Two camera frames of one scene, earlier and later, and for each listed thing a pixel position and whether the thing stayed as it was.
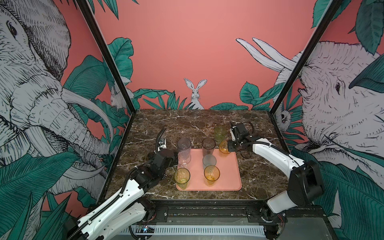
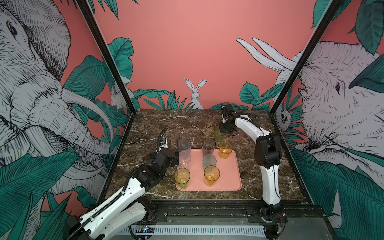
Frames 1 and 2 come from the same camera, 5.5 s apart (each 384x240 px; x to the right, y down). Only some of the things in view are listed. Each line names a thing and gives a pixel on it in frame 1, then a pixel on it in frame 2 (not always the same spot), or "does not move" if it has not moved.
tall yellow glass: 211,173 does not move
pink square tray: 214,173 does not move
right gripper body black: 234,145 -> 225,127
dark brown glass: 208,144 does not move
